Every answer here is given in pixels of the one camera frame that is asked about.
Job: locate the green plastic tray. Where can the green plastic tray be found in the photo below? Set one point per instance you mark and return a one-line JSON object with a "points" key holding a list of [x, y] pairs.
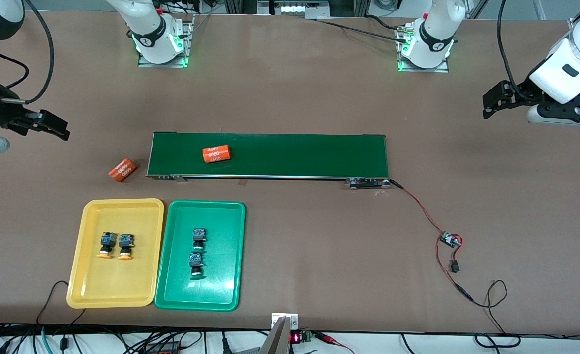
{"points": [[221, 226]]}

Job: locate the orange 4680 cylinder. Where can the orange 4680 cylinder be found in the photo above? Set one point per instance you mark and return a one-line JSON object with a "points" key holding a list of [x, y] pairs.
{"points": [[122, 170], [217, 154]]}

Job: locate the red clip lead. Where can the red clip lead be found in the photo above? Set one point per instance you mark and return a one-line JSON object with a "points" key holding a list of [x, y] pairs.
{"points": [[330, 339]]}

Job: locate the grey metal camera bracket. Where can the grey metal camera bracket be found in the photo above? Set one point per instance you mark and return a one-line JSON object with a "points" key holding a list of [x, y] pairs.
{"points": [[277, 339]]}

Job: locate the long red black power lead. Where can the long red black power lead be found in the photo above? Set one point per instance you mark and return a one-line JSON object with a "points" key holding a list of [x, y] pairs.
{"points": [[465, 291]]}

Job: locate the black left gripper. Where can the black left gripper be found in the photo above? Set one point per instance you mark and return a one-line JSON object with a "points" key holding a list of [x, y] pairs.
{"points": [[522, 94]]}

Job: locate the yellow mushroom push button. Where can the yellow mushroom push button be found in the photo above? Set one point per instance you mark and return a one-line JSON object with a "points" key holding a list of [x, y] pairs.
{"points": [[126, 241], [107, 240]]}

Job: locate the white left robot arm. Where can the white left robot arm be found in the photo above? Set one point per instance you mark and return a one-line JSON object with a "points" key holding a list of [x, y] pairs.
{"points": [[570, 69]]}

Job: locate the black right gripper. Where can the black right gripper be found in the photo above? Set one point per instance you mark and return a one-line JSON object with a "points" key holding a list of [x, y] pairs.
{"points": [[0, 112]]}

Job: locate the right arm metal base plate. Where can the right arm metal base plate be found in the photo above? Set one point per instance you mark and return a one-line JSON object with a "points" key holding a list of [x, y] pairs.
{"points": [[162, 65]]}

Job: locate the small controller circuit board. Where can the small controller circuit board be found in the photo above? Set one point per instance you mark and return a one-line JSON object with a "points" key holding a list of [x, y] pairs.
{"points": [[449, 240]]}

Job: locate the red digit display module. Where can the red digit display module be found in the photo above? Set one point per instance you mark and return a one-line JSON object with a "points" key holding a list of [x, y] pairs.
{"points": [[295, 338]]}

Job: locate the green conveyor belt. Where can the green conveyor belt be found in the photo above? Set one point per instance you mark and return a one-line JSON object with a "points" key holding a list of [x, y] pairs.
{"points": [[294, 155]]}

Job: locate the green mushroom push button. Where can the green mushroom push button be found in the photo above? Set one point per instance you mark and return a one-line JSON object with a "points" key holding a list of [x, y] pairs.
{"points": [[196, 259], [199, 234]]}

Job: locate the yellow plastic tray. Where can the yellow plastic tray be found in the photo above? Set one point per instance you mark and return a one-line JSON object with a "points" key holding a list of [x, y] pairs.
{"points": [[132, 280]]}

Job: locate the silver rack device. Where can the silver rack device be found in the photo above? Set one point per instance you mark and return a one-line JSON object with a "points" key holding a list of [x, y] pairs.
{"points": [[292, 7]]}

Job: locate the aluminium frame post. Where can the aluminium frame post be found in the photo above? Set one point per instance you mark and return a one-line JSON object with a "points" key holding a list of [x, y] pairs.
{"points": [[574, 24]]}

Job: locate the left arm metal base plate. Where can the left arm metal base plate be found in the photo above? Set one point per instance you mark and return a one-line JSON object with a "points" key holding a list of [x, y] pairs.
{"points": [[422, 70]]}

